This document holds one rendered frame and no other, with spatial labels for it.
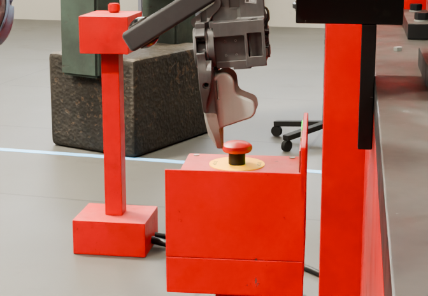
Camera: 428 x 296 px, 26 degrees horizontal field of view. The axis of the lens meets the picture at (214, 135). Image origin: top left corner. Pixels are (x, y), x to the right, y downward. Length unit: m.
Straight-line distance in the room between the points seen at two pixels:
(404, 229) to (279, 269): 0.44
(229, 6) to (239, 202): 0.22
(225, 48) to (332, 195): 1.23
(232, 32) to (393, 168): 0.29
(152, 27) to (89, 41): 1.94
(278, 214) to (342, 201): 1.19
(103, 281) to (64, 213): 0.73
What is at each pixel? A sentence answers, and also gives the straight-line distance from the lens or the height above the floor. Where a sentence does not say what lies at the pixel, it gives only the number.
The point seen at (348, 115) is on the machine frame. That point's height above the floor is 0.65.
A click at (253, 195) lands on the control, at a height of 0.78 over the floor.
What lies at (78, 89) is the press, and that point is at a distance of 4.55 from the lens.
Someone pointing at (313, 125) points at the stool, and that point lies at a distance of 4.66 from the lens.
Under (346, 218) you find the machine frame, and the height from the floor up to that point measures 0.40.
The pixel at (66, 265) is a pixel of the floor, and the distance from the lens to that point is 3.08.
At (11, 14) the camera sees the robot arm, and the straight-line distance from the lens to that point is 1.54.
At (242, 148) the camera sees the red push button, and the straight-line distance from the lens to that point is 1.18.
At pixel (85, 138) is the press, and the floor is 0.06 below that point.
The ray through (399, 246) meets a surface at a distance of 0.63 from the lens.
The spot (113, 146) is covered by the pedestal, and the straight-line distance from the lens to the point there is 3.11.
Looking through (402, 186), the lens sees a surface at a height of 0.88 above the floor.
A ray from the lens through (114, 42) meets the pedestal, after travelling 2.97.
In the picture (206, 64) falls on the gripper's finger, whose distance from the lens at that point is 1.04.
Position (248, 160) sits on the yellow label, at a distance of 1.21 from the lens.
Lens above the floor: 1.08
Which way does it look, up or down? 13 degrees down
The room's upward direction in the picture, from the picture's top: straight up
